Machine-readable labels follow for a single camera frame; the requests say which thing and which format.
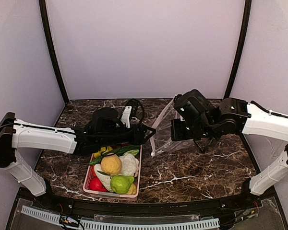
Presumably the black front table rail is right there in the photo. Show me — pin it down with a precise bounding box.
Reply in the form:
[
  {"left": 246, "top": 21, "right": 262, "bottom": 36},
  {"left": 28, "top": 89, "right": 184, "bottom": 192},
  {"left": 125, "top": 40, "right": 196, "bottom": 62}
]
[{"left": 31, "top": 182, "right": 262, "bottom": 223}]

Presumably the black right frame post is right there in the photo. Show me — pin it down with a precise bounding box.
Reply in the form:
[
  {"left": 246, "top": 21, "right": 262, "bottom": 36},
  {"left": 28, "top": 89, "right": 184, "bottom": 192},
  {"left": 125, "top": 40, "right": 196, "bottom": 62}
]
[{"left": 223, "top": 0, "right": 252, "bottom": 99}]

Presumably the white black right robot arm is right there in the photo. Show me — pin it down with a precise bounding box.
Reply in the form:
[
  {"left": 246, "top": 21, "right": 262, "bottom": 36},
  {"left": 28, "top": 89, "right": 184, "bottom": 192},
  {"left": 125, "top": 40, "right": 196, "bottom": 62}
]
[{"left": 171, "top": 90, "right": 288, "bottom": 196}]

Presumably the black left frame post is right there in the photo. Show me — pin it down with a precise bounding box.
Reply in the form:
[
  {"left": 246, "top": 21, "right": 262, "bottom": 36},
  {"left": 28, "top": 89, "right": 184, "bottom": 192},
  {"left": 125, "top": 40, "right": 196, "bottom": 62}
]
[{"left": 38, "top": 0, "right": 70, "bottom": 104}]

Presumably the yellow toy pepper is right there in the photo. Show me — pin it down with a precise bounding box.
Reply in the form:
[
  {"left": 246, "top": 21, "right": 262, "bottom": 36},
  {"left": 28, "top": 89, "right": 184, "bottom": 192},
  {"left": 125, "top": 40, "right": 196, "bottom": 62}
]
[{"left": 93, "top": 146, "right": 113, "bottom": 159}]

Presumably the green toy cucumber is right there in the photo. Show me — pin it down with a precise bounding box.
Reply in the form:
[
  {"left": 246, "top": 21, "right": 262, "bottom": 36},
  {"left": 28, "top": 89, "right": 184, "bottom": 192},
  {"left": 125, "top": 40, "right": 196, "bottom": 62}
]
[{"left": 89, "top": 145, "right": 141, "bottom": 166}]

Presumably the yellow toy cauliflower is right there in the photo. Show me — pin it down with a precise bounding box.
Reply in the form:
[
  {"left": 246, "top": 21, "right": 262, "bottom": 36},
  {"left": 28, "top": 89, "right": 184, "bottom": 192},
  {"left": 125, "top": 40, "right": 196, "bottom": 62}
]
[{"left": 101, "top": 154, "right": 122, "bottom": 175}]

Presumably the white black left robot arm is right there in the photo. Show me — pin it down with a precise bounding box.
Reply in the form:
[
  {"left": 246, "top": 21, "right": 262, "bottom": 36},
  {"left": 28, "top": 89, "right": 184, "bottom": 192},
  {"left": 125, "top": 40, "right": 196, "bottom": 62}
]
[{"left": 0, "top": 105, "right": 156, "bottom": 197}]

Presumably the green toy leaf vegetable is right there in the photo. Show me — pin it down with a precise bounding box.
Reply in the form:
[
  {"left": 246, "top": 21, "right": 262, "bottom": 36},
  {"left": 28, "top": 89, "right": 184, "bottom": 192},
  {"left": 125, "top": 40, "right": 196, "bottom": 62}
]
[{"left": 123, "top": 149, "right": 140, "bottom": 157}]

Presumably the white slotted cable duct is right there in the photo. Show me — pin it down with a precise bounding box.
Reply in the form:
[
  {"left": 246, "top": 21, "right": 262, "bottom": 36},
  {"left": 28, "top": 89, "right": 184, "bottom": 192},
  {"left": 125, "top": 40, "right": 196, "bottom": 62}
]
[{"left": 21, "top": 206, "right": 220, "bottom": 230}]

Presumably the pale yellow toy fruit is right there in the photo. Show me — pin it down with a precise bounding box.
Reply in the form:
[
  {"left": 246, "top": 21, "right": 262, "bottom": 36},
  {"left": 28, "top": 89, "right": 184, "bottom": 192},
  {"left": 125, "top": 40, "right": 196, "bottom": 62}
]
[{"left": 126, "top": 184, "right": 137, "bottom": 195}]

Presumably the white toy cauliflower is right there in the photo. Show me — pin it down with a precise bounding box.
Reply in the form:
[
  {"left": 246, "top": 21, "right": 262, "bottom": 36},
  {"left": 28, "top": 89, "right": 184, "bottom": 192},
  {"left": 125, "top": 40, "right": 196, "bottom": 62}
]
[{"left": 120, "top": 154, "right": 139, "bottom": 177}]

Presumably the pink plastic basket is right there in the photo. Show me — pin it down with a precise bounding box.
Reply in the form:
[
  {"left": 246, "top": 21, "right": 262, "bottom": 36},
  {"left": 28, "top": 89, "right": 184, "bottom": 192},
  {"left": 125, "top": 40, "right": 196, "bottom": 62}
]
[{"left": 83, "top": 146, "right": 142, "bottom": 199}]

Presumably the clear dotted zip top bag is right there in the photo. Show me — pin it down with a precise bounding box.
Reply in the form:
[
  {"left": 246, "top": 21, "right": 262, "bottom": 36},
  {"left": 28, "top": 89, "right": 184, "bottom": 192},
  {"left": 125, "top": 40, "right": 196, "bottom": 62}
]
[{"left": 150, "top": 99, "right": 194, "bottom": 157}]

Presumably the black frame post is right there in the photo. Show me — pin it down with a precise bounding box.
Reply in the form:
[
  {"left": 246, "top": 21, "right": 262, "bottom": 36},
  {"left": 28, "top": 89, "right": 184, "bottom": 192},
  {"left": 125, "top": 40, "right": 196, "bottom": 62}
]
[
  {"left": 38, "top": 0, "right": 70, "bottom": 104},
  {"left": 223, "top": 0, "right": 252, "bottom": 99}
]

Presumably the red toy tomato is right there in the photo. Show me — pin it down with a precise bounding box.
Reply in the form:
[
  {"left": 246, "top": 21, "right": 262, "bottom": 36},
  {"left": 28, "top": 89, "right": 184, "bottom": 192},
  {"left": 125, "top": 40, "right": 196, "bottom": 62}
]
[{"left": 89, "top": 177, "right": 108, "bottom": 192}]

